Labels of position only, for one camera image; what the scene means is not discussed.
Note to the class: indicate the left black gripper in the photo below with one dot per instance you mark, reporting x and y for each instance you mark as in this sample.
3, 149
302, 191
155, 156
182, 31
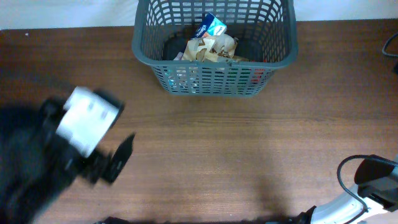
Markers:
50, 121

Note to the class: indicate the beige snack bag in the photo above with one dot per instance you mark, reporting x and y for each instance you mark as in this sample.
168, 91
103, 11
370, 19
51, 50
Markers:
224, 49
201, 49

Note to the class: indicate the colourful tissue pack strip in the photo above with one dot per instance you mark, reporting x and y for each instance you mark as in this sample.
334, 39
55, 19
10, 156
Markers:
210, 26

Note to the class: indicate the orange pasta packet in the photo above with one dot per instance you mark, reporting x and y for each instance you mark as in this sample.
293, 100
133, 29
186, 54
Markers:
258, 74

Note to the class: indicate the grey plastic lattice basket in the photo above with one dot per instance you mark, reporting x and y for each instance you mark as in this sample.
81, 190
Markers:
266, 31

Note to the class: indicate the green lid spice jar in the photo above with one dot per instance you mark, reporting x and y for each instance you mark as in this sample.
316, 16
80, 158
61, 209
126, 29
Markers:
232, 80

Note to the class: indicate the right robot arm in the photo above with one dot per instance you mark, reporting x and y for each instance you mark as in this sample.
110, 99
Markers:
374, 192

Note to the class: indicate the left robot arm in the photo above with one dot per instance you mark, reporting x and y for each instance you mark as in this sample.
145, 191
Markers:
43, 150

